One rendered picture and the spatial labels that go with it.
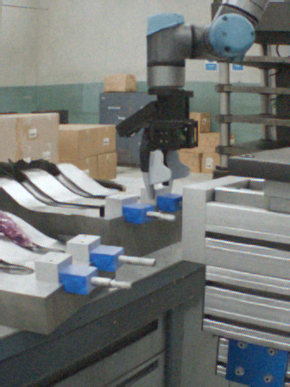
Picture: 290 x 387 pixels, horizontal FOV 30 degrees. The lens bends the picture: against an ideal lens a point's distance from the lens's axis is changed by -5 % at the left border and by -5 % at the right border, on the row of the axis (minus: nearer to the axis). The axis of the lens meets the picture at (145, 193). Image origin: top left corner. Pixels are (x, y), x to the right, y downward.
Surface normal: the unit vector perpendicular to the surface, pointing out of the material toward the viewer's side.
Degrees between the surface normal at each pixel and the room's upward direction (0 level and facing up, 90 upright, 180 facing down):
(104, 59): 90
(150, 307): 90
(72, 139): 90
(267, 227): 90
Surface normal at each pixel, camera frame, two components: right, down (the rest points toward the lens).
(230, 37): 0.06, 0.18
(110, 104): -0.59, 0.15
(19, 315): -0.30, 0.17
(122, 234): 0.82, 0.10
